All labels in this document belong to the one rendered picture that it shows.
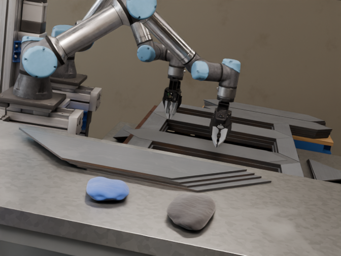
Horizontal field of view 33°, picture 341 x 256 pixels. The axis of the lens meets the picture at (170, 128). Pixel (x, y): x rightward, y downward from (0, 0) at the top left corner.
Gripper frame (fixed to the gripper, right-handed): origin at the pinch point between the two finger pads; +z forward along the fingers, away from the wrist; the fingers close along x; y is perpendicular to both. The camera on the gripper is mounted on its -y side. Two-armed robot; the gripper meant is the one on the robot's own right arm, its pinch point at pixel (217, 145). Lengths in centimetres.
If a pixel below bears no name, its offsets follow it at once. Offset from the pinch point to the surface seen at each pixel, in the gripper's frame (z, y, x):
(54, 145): -15, -84, 43
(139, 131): 5.7, 19.1, 36.0
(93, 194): -15, -112, 24
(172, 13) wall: -34, 277, 61
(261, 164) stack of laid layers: 7.5, 9.0, -19.8
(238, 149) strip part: 5.9, 20.9, -9.4
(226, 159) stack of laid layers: 8.0, 8.3, -5.0
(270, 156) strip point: 5.9, 18.9, -23.8
